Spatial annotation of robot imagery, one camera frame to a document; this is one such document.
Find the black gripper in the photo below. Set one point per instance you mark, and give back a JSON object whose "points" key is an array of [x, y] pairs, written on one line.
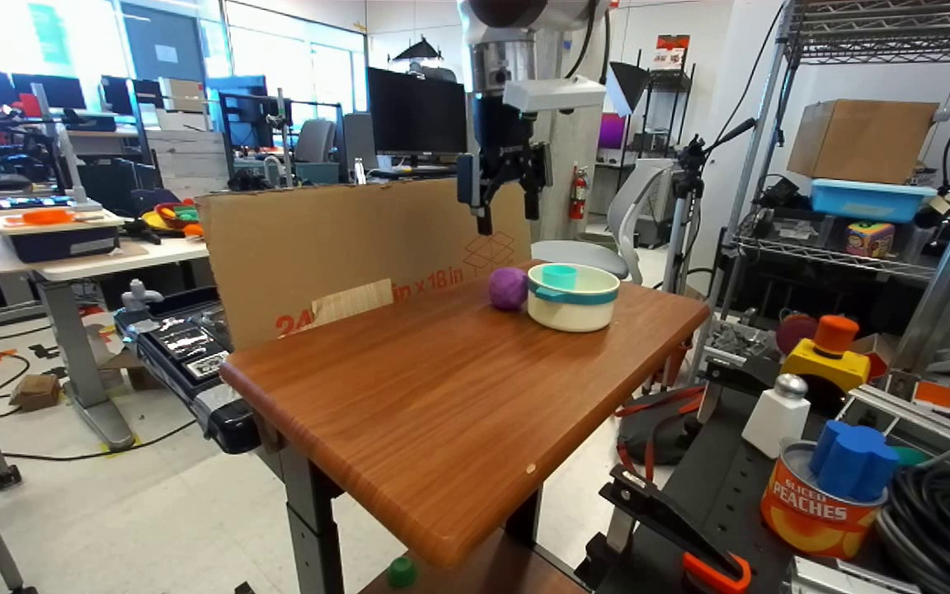
{"points": [[506, 137]]}

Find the purple toy ball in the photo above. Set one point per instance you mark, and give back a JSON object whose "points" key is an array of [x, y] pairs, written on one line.
{"points": [[506, 287]]}

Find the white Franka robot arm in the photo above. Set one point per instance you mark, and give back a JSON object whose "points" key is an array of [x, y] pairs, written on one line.
{"points": [[562, 132]]}

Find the white warmer with teal band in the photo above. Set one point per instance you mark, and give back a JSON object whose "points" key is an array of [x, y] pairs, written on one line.
{"points": [[573, 299]]}

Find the orange toy cylinder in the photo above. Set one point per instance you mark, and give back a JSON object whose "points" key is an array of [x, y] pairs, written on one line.
{"points": [[837, 330]]}

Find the yellow toy block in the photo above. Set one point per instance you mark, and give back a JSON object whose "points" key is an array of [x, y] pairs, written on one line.
{"points": [[827, 365]]}

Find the colourful toy cube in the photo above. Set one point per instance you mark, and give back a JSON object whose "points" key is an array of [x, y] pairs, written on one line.
{"points": [[869, 240]]}

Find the white toy figure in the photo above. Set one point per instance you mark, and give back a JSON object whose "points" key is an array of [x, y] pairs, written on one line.
{"points": [[138, 299]]}

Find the blue hexagonal toy block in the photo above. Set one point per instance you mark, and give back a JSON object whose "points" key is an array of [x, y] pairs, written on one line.
{"points": [[851, 461]]}

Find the red fire extinguisher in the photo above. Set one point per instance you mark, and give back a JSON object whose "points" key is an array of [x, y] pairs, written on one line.
{"points": [[578, 191]]}

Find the grey office chair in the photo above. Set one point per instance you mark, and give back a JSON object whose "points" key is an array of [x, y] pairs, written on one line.
{"points": [[626, 219]]}

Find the black computer monitor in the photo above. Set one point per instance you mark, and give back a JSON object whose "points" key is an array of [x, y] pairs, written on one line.
{"points": [[415, 109]]}

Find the brown cardboard panel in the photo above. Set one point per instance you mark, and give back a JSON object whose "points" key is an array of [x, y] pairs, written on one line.
{"points": [[354, 257]]}

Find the white shaker bottle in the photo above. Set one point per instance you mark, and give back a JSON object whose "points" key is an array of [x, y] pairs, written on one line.
{"points": [[776, 417]]}

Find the black tool tray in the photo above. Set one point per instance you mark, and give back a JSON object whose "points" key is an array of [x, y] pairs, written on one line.
{"points": [[183, 348]]}

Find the brown cardboard box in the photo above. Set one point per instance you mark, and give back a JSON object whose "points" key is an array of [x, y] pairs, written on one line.
{"points": [[858, 138]]}

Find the blue plastic bin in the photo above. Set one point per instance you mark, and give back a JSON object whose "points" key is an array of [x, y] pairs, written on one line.
{"points": [[873, 202]]}

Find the green small ball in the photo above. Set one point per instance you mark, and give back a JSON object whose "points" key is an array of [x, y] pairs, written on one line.
{"points": [[400, 573]]}

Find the orange black clamp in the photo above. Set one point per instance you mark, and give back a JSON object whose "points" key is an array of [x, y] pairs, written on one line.
{"points": [[717, 573]]}

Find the white grey desk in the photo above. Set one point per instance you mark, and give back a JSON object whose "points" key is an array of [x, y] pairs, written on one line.
{"points": [[83, 299]]}

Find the orange peaches can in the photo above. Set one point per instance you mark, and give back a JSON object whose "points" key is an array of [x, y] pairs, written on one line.
{"points": [[815, 512]]}

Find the black tray with orange plate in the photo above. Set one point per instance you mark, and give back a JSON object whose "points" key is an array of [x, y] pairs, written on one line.
{"points": [[49, 224]]}

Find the wooden block on floor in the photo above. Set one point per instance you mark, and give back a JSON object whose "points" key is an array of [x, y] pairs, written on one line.
{"points": [[34, 391]]}

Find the black camera tripod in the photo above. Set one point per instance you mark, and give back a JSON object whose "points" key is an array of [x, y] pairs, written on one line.
{"points": [[694, 185]]}

